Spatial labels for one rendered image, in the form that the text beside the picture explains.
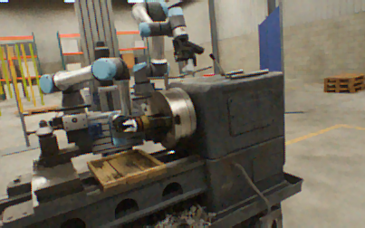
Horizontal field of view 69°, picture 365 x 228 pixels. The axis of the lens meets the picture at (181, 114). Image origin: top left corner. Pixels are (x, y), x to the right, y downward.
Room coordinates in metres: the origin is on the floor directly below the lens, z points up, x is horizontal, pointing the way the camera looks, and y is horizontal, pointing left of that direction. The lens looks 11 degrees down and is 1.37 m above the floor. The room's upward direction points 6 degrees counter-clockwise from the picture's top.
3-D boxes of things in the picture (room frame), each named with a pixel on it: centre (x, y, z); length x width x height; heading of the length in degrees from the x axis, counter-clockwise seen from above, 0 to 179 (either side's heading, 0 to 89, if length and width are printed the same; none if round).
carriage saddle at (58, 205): (1.09, 0.64, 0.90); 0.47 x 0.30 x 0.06; 29
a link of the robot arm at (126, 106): (1.64, 0.34, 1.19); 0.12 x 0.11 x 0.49; 69
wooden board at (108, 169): (1.26, 0.32, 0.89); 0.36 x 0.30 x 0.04; 29
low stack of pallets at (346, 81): (7.79, -5.06, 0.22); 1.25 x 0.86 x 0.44; 120
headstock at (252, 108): (1.61, -0.27, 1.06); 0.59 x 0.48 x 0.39; 119
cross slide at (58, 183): (1.12, 0.60, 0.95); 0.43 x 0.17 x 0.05; 29
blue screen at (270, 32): (7.66, -2.64, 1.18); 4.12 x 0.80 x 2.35; 169
